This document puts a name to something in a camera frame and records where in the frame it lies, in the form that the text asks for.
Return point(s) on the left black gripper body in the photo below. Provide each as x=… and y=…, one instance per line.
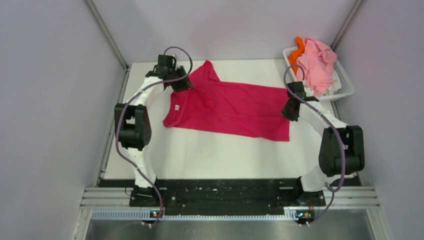
x=172, y=72

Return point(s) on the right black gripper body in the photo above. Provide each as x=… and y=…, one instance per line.
x=286, y=112

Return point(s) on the magenta t-shirt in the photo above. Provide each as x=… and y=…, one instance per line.
x=231, y=108

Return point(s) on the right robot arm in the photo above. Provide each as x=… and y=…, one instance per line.
x=341, y=151

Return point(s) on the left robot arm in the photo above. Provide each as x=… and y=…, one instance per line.
x=132, y=125

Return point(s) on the orange t-shirt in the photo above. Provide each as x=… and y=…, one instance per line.
x=292, y=58

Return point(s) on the light pink t-shirt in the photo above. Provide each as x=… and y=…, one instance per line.
x=316, y=66

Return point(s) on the white plastic basket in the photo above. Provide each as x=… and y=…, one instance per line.
x=347, y=86

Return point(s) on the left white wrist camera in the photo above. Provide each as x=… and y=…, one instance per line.
x=175, y=57

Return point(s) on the aluminium frame profile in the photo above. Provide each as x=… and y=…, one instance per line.
x=106, y=198

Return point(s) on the grey slotted cable duct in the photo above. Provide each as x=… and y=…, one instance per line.
x=150, y=215

